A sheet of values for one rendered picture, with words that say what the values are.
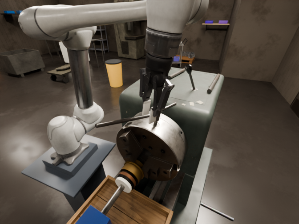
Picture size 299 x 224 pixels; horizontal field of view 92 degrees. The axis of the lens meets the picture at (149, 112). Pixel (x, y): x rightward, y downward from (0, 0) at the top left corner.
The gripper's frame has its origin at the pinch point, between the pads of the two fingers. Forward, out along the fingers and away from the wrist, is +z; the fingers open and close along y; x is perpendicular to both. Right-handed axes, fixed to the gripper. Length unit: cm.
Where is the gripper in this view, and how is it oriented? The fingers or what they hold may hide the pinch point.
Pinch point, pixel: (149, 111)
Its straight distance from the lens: 51.7
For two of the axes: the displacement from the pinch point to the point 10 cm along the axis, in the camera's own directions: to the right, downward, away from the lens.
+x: 7.5, -3.2, 5.9
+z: -1.4, 7.8, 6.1
